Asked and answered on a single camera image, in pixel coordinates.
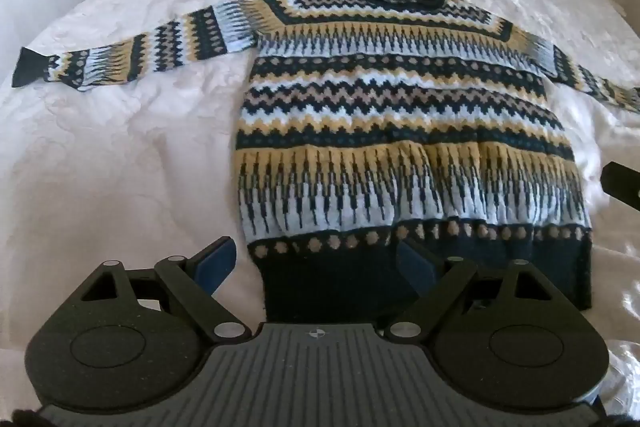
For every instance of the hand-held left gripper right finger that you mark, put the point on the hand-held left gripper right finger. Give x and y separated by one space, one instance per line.
417 268

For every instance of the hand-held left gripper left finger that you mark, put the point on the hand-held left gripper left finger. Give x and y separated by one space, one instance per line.
216 264

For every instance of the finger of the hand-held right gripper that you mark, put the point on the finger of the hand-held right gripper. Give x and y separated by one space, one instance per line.
622 187

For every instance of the patterned knit sweater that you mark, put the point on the patterned knit sweater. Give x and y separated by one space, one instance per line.
400 117

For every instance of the white bedspread bed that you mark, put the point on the white bedspread bed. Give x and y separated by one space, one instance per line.
150 157

